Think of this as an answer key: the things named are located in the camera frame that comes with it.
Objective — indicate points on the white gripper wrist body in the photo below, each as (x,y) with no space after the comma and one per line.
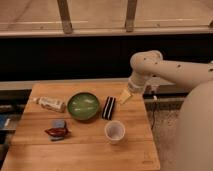
(136,85)

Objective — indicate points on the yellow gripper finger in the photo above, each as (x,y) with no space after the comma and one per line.
(125,95)

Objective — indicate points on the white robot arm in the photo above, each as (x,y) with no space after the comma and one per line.
(194,131)

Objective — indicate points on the green ceramic bowl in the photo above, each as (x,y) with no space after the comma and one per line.
(83,106)

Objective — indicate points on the black white striped sponge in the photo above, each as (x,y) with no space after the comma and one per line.
(108,108)

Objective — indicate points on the white paper cup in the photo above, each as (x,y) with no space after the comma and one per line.
(114,131)

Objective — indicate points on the red chip bag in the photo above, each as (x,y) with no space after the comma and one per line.
(57,132)

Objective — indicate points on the right metal window post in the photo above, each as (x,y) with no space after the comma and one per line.
(130,15)

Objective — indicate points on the metal window post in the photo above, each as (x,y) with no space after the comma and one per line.
(130,15)
(65,16)

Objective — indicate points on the left metal window post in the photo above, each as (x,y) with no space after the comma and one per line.
(65,16)

